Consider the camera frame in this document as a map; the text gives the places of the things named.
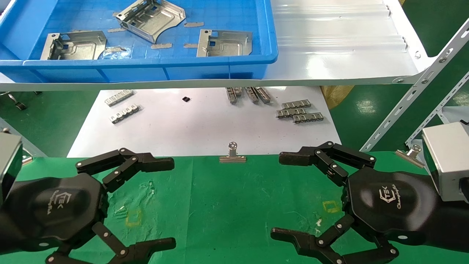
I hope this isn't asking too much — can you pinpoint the white metal shelf board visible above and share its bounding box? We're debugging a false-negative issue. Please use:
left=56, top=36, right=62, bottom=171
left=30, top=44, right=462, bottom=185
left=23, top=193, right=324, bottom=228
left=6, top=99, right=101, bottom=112
left=0, top=0, right=436, bottom=92

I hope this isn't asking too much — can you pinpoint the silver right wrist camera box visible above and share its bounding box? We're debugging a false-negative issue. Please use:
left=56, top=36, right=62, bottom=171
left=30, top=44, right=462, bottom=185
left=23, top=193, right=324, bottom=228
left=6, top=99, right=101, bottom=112
left=421, top=122, right=469, bottom=203

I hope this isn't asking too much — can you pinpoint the yellow woven sack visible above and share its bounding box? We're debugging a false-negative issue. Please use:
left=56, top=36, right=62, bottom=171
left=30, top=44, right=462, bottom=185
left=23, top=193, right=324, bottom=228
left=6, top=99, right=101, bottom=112
left=320, top=85, right=355, bottom=110

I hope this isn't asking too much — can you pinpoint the green table cloth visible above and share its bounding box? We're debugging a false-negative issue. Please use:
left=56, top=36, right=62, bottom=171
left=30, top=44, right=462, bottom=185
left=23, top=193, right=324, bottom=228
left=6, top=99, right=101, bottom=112
left=0, top=151, right=469, bottom=264

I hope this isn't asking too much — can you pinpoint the white perforated shelf post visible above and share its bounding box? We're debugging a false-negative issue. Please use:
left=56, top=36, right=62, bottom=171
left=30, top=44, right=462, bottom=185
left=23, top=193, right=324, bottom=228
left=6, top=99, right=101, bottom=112
left=360, top=27, right=469, bottom=153
left=405, top=71, right=469, bottom=147
left=0, top=117, right=47, bottom=158

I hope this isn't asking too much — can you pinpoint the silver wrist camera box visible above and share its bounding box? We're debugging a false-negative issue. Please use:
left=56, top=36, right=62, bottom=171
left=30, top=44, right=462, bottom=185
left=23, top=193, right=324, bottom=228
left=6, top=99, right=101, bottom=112
left=0, top=131, right=23, bottom=206
left=421, top=122, right=469, bottom=203

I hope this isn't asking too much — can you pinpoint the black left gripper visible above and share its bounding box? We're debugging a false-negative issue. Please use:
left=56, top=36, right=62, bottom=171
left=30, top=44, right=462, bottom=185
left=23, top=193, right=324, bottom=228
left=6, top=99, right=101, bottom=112
left=7, top=148, right=177, bottom=264

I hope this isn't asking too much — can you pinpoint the black round wheeled stool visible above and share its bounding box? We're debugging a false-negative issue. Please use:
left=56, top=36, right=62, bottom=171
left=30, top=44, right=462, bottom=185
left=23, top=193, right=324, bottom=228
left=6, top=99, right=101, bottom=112
left=0, top=91, right=41, bottom=111

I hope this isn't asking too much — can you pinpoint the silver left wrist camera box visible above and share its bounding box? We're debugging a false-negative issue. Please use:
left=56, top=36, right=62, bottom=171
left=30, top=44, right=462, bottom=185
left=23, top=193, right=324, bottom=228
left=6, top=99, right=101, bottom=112
left=0, top=131, right=23, bottom=206

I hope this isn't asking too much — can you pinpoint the blue plastic bin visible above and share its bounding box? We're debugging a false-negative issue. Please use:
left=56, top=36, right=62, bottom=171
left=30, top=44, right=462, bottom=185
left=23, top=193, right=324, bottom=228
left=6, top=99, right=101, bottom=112
left=0, top=0, right=278, bottom=83

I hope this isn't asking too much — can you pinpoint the bent sheet metal bracket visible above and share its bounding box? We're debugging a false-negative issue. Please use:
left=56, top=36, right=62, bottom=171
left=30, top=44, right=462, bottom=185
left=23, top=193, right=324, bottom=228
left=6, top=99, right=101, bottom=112
left=40, top=31, right=107, bottom=60
left=197, top=29, right=253, bottom=58
left=112, top=0, right=186, bottom=44

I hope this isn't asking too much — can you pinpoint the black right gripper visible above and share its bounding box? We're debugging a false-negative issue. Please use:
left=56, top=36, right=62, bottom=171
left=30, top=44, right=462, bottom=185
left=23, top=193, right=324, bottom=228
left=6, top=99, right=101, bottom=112
left=270, top=141, right=440, bottom=264

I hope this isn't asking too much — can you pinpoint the clear plastic film scrap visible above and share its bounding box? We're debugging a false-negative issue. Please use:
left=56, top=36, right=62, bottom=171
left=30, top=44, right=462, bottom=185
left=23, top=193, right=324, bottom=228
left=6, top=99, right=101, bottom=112
left=103, top=49, right=130, bottom=60

